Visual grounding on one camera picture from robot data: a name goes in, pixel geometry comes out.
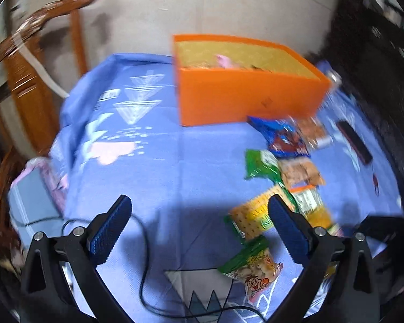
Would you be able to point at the carved wooden chair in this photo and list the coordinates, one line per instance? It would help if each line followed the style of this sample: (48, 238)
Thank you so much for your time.
(30, 74)

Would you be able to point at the dark blue cookie packet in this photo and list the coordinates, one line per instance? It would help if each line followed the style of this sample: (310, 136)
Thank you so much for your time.
(282, 138)

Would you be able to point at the blue printed blanket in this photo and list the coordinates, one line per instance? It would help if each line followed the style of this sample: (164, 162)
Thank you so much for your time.
(188, 175)

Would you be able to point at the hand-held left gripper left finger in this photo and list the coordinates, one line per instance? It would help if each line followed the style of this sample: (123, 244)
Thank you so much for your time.
(109, 228)

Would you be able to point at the orange-white snack packet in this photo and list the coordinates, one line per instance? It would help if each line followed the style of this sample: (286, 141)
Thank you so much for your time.
(308, 200)

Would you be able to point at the red phone charm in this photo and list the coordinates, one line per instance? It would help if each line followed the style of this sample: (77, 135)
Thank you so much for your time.
(376, 183)

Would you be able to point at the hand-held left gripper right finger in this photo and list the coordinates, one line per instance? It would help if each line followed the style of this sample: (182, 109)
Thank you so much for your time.
(289, 232)

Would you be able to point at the cartoon child snack packet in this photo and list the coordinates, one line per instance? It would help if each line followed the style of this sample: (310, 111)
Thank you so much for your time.
(256, 269)

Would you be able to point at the dark carved wooden furniture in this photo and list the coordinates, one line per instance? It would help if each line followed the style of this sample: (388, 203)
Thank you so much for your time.
(377, 33)

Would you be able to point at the orange edged bread packet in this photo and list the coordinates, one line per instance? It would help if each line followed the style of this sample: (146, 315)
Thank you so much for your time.
(303, 173)

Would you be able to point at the green yellow cracker packet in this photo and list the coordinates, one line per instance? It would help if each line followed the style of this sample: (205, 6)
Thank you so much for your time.
(252, 213)

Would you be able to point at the yellow snack packet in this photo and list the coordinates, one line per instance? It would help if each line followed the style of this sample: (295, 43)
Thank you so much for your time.
(323, 220)

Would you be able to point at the orange cardboard box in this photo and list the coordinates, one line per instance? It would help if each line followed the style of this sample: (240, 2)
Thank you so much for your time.
(249, 97)

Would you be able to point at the clear meat floss bread packet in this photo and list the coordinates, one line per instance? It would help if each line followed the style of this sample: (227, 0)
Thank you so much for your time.
(314, 133)

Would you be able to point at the pink snack packet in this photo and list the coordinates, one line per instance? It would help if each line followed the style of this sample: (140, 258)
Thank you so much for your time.
(226, 62)

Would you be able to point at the green snack packet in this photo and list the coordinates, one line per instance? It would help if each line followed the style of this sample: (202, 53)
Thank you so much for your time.
(261, 166)

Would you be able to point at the pink blue folded cloth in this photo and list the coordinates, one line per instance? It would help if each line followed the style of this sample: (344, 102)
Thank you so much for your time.
(37, 191)

